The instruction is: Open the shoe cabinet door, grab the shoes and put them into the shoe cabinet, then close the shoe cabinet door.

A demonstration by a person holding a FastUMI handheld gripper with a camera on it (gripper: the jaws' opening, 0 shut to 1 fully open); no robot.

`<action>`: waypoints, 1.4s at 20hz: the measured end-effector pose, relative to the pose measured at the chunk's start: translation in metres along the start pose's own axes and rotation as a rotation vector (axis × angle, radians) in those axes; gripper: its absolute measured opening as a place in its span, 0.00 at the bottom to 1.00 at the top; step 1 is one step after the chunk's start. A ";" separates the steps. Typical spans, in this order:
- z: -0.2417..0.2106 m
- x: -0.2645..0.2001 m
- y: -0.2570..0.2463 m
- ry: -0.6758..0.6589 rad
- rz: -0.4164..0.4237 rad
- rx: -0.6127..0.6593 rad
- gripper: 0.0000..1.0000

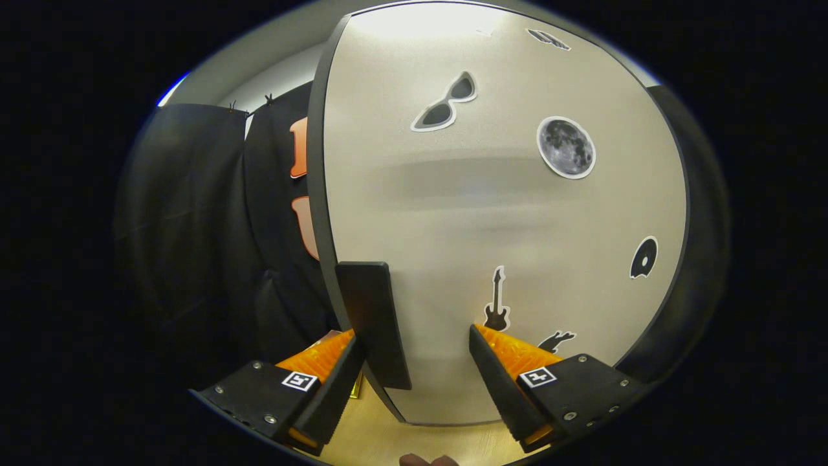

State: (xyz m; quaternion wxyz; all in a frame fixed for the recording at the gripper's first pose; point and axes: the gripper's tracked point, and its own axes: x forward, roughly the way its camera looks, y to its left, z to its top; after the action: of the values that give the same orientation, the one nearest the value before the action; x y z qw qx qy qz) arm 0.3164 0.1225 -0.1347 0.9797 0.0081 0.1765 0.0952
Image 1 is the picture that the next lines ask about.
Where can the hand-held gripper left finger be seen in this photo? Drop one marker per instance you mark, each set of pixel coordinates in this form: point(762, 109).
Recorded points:
point(336, 401)

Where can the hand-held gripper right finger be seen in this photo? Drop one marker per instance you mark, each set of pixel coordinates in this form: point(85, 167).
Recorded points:
point(498, 391)

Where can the beige shoe cabinet door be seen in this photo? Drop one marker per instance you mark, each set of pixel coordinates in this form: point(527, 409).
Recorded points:
point(485, 213)

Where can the dark grey shoe cabinet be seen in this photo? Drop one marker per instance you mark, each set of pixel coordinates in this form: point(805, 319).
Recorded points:
point(315, 194)

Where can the black backdrop cloth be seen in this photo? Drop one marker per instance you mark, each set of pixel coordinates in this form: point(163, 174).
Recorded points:
point(194, 226)

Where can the row of black cloth clips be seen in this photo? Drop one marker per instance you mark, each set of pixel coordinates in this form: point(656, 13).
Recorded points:
point(268, 100)

